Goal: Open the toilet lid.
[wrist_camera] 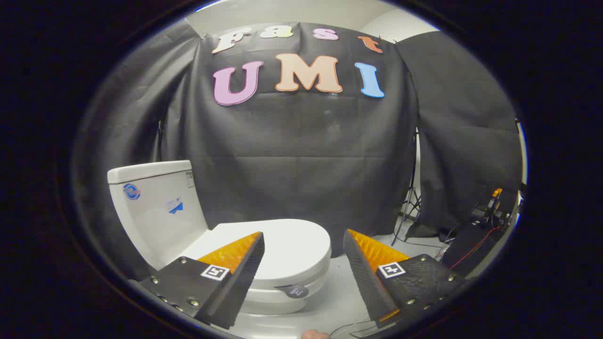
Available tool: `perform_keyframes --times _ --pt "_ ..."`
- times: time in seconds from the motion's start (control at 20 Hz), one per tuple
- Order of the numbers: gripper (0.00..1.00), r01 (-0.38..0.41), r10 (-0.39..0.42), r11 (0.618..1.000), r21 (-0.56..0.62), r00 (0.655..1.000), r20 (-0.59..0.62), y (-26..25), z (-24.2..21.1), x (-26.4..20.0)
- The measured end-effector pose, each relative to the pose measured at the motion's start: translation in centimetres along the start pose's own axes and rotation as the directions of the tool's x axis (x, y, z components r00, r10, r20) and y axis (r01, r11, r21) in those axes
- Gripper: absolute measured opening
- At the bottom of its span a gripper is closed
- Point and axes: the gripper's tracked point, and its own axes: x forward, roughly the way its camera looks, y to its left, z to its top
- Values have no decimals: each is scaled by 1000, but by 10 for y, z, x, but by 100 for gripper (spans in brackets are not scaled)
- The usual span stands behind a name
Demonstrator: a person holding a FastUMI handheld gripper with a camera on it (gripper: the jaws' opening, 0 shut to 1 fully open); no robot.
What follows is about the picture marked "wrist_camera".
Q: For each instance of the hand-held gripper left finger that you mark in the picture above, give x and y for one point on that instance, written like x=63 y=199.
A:
x=245 y=270

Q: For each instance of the orange and black device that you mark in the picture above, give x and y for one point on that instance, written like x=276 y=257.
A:
x=494 y=195

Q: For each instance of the white toilet bowl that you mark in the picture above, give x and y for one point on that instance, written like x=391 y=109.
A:
x=273 y=307

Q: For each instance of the white toilet lid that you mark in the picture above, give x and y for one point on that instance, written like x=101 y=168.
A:
x=292 y=245

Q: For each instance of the white toilet seat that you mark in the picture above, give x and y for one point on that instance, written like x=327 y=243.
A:
x=313 y=285

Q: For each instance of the dark round lid pull tab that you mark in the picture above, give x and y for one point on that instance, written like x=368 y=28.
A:
x=292 y=292

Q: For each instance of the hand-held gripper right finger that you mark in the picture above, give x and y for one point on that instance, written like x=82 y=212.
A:
x=362 y=273

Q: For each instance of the black equipment case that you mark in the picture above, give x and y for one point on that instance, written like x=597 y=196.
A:
x=466 y=245

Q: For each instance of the black backdrop cloth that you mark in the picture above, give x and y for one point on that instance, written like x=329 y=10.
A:
x=301 y=155
x=461 y=132
x=127 y=122

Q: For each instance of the white toilet tank cover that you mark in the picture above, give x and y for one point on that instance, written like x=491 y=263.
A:
x=146 y=170

